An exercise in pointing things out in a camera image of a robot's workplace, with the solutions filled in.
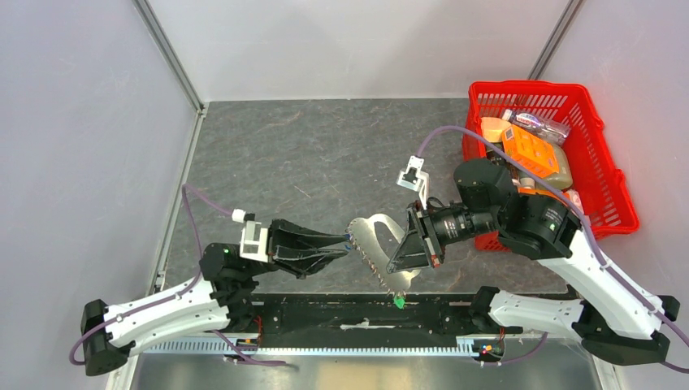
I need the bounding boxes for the pink white packet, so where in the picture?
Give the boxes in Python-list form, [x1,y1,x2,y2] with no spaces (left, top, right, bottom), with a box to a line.
[564,188,585,215]

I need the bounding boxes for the red plastic basket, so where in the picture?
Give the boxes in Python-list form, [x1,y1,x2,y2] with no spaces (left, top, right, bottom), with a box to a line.
[466,80,639,241]

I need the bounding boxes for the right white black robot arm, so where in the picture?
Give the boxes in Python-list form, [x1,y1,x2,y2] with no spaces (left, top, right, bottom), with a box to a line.
[385,156,680,366]

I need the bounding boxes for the beige soap pouch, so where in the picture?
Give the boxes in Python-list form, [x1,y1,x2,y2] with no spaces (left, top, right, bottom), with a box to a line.
[542,145,574,191]

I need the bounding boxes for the yellow sponge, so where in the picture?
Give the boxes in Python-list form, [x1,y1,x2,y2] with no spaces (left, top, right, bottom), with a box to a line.
[480,117,512,144]

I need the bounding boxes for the black mounting base plate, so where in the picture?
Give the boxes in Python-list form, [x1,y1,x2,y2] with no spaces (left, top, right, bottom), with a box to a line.
[214,292,524,351]

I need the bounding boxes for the green capped key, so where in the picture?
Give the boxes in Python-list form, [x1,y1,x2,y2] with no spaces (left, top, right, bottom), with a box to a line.
[393,297,405,310]

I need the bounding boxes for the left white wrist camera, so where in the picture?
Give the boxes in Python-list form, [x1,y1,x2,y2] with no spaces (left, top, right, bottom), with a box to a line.
[240,221,270,263]

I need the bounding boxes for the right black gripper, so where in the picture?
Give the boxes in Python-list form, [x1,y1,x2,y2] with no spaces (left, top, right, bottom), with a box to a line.
[387,197,501,271]

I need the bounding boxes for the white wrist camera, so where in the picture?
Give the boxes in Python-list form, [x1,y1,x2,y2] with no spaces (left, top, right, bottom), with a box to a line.
[396,155,429,210]
[240,221,270,263]

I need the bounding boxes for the orange razor package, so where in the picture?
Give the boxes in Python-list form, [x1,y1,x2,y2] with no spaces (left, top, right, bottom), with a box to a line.
[518,188,555,198]

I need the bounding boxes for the clear plastic bottle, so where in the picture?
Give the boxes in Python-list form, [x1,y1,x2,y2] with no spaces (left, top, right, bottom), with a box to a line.
[500,109,571,146]

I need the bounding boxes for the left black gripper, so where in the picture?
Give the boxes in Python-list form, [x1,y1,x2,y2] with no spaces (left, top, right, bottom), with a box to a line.
[244,217,350,280]

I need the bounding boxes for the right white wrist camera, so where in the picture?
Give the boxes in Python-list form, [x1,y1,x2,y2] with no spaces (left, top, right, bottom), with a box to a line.
[396,155,429,210]

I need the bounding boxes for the orange carton box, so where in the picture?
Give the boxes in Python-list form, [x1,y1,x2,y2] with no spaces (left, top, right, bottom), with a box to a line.
[501,124,559,178]

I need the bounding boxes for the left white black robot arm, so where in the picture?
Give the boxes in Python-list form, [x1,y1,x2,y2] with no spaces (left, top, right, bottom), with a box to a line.
[70,219,349,376]

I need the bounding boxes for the leopard print wrist strap keyring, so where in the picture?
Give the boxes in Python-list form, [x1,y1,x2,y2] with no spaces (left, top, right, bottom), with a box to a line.
[346,214,419,299]

